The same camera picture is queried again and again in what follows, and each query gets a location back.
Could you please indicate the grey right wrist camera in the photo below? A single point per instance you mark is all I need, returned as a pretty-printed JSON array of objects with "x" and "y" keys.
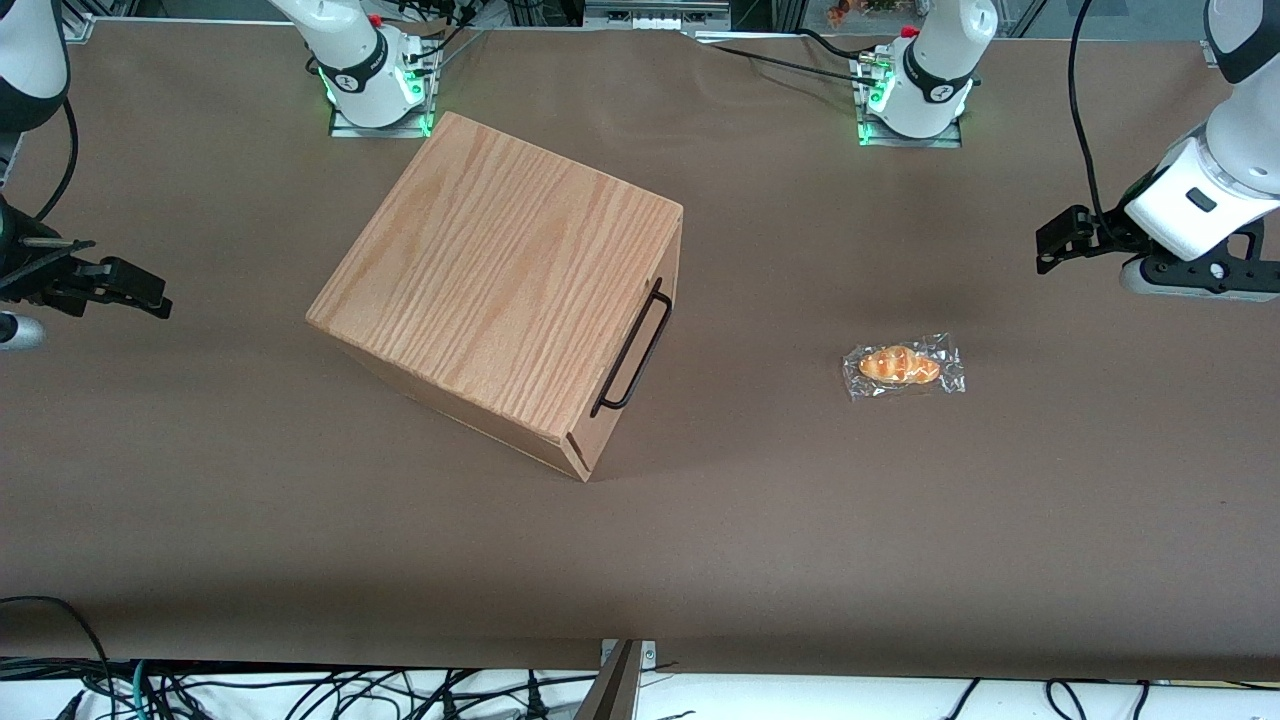
[{"x": 18, "y": 332}]

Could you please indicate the brown paper table cover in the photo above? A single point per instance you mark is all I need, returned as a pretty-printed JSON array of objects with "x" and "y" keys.
[{"x": 900, "y": 520}]

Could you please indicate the small metal bracket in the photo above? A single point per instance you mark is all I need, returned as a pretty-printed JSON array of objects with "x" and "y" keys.
[{"x": 648, "y": 655}]

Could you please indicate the plastic wrapped bread roll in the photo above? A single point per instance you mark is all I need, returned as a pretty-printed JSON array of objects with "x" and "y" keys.
[{"x": 900, "y": 365}]

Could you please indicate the brown angled bar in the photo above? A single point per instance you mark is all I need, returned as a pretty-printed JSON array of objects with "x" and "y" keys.
[{"x": 610, "y": 690}]

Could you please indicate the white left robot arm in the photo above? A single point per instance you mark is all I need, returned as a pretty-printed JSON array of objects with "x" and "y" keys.
[{"x": 935, "y": 60}]

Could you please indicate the aluminium corner profile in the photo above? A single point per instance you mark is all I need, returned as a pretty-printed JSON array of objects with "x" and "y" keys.
[{"x": 78, "y": 20}]

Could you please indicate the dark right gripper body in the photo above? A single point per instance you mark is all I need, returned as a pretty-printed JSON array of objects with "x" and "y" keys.
[{"x": 22, "y": 274}]

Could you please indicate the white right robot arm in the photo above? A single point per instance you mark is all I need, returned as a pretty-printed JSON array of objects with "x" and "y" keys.
[{"x": 355, "y": 70}]

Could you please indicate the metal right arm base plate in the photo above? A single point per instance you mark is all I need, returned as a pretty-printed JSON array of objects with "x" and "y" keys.
[{"x": 345, "y": 128}]

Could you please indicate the wooden drawer cabinet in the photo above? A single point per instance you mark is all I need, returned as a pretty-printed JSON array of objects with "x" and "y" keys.
[{"x": 500, "y": 270}]

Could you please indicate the wooden drawer front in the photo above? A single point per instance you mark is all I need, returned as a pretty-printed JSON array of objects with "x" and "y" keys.
[{"x": 672, "y": 250}]

